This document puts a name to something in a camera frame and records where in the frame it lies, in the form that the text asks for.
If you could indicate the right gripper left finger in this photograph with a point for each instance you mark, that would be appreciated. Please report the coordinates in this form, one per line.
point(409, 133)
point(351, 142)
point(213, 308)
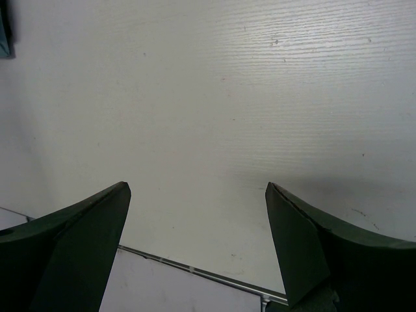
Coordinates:
point(63, 260)

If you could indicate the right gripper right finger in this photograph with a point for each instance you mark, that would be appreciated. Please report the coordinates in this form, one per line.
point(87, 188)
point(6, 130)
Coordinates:
point(328, 264)

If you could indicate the grey-blue folded t-shirt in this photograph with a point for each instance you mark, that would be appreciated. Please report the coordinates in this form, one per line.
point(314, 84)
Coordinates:
point(7, 31)

